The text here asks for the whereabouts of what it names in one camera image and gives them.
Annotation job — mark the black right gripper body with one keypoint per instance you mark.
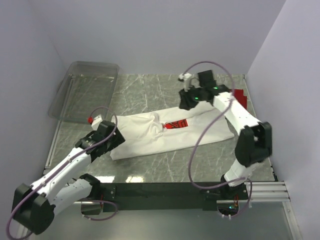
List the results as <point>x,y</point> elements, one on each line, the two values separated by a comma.
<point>186,102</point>

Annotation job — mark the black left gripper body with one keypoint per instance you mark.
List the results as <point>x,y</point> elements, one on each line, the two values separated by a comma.
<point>116,139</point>

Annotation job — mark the white t shirt red print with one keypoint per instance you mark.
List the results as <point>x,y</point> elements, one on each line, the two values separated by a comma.
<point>162,130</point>

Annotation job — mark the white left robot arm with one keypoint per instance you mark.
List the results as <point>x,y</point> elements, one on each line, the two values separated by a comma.
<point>35,206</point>

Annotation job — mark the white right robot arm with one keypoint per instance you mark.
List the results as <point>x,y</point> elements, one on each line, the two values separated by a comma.
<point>254,142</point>

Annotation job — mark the folded red t shirt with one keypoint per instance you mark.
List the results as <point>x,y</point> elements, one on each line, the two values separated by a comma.
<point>241,97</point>

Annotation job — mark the clear plastic bin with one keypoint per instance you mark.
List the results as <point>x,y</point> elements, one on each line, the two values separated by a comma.
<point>86,86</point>

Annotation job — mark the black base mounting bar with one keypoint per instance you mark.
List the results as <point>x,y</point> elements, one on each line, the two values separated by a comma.
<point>165,195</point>

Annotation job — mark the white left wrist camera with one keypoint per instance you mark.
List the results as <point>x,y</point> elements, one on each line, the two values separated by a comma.
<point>95,121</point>

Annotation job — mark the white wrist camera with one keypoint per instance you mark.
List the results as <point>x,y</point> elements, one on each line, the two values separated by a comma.
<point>95,121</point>
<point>186,79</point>

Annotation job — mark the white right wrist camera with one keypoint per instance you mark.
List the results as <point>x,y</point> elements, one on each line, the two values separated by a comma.
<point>186,79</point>

